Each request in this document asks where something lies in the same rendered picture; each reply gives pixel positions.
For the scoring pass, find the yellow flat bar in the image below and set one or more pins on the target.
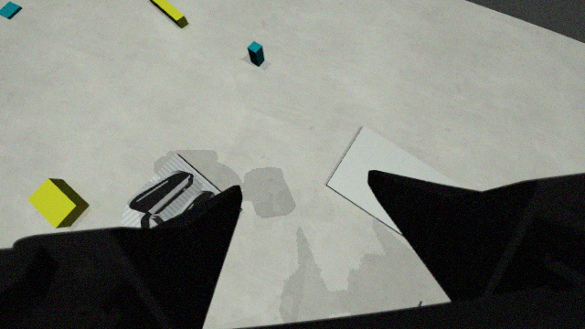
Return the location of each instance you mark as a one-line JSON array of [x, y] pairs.
[[169, 10]]

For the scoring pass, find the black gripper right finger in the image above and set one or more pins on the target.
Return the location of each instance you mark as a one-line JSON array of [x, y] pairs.
[[466, 238]]

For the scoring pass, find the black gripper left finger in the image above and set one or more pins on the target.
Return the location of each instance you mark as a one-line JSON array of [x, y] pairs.
[[174, 266]]

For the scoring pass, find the yellow rectangular block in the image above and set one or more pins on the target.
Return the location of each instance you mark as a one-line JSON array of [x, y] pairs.
[[58, 203]]

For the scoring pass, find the small teal block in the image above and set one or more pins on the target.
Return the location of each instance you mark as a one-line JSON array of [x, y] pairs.
[[256, 53]]

